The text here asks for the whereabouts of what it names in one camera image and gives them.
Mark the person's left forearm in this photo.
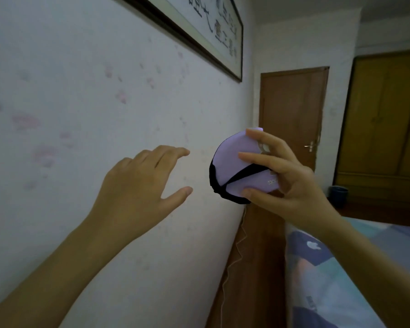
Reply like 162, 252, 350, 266
0, 218, 130, 328

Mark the pastel patchwork bed sheet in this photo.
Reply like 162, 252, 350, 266
284, 216, 410, 328

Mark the blue waste bin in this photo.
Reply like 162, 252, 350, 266
328, 184, 349, 210

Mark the person's left hand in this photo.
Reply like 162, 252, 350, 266
84, 145, 194, 246

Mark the person's right hand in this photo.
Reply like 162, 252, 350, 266
238, 128, 343, 237

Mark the person's right forearm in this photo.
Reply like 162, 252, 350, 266
316, 215, 410, 328

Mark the purple sleep mask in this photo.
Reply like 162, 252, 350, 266
209, 127, 282, 205

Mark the white cord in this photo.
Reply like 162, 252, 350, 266
220, 204, 249, 328

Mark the silver door handle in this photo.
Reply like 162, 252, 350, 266
303, 134, 321, 153

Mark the brown wooden door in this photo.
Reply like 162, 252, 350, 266
258, 66, 330, 202

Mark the black framed calligraphy picture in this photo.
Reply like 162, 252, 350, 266
118, 0, 244, 83

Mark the yellow wooden wardrobe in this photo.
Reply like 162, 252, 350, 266
332, 50, 410, 206

